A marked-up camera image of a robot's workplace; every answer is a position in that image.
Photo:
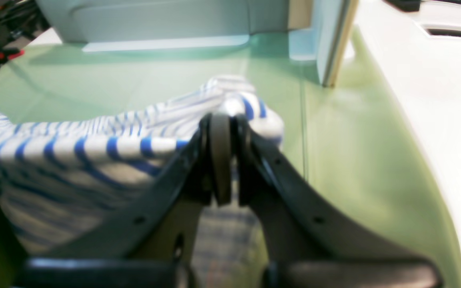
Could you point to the blue white striped t-shirt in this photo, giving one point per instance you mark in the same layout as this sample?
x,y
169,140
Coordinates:
x,y
59,180

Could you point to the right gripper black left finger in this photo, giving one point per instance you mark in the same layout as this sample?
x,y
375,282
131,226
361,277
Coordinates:
x,y
149,243

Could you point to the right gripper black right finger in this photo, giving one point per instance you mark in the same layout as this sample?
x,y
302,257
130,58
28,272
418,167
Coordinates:
x,y
311,243

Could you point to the red black right clamp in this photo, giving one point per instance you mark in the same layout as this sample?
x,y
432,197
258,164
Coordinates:
x,y
10,53

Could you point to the light grey plastic bin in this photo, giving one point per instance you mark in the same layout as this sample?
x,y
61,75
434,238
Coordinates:
x,y
318,31

